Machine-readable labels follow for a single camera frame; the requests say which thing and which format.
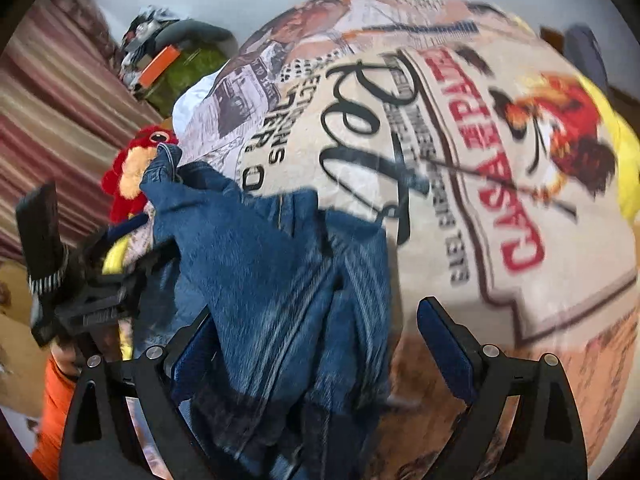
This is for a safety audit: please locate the white cloth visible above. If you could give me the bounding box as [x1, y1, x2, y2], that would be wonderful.
[172, 60, 231, 131]

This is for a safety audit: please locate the red plush toy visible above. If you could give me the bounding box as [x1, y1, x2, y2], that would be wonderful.
[102, 125, 181, 226]

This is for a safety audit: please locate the orange box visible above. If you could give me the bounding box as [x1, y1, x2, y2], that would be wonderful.
[137, 45, 181, 88]

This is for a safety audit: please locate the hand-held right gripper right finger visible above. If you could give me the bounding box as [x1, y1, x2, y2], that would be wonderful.
[416, 296, 588, 480]

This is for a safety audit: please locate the green fuzzy plush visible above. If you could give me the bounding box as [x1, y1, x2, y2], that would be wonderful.
[150, 45, 236, 116]

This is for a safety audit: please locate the patterned cloth pile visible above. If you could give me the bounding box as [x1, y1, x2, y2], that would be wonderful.
[120, 5, 176, 81]

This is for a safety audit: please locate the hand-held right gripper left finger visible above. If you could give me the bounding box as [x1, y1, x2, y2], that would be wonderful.
[59, 305, 221, 480]

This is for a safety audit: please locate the yellow blanket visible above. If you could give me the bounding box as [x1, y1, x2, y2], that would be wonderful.
[102, 0, 640, 361]

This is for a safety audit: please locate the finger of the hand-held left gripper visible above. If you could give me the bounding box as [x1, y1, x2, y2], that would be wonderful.
[122, 246, 182, 292]

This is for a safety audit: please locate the printed blanket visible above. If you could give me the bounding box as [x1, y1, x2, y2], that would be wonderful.
[130, 0, 640, 480]

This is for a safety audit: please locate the grey-green bag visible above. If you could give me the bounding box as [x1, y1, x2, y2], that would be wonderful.
[160, 19, 238, 53]

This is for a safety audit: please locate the blue denim jacket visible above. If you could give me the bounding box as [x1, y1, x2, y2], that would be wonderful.
[120, 142, 406, 480]

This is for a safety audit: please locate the striped curtain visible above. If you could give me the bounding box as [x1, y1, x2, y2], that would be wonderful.
[0, 0, 171, 261]

